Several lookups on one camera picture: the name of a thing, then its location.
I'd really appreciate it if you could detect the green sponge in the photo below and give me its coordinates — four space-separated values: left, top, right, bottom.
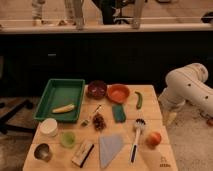
112 105 126 123

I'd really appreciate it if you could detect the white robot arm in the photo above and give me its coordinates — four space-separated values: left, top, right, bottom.
158 63 213 126

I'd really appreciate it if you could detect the green plastic cup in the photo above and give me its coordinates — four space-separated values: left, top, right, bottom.
60 132 75 148

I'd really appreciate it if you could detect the white paper cup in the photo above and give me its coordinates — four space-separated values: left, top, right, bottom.
40 118 58 137

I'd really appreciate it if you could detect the metal cup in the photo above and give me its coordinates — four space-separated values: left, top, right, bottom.
34 143 52 162

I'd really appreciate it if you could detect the orange peach fruit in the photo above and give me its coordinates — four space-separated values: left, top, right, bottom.
146 132 162 147

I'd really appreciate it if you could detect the white dish brush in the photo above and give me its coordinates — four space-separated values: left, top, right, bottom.
130 118 146 163

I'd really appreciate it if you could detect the orange bowl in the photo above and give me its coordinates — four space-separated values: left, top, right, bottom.
107 84 130 104

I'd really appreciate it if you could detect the blue folded cloth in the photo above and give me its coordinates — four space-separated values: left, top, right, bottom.
99 134 124 169

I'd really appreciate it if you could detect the brown pine cone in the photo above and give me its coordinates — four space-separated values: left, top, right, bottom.
93 114 106 131

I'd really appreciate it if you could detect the dark maroon bowl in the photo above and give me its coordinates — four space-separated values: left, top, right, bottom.
86 80 107 100

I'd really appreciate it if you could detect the small paint brush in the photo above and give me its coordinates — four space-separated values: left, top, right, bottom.
81 105 102 127

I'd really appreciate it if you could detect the yellow banana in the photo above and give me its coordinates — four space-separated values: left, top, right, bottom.
52 104 75 114

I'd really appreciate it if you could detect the green plastic tray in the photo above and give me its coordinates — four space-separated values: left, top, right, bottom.
34 79 85 123

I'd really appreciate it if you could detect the black office chair base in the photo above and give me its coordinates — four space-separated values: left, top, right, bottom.
0 99 35 135

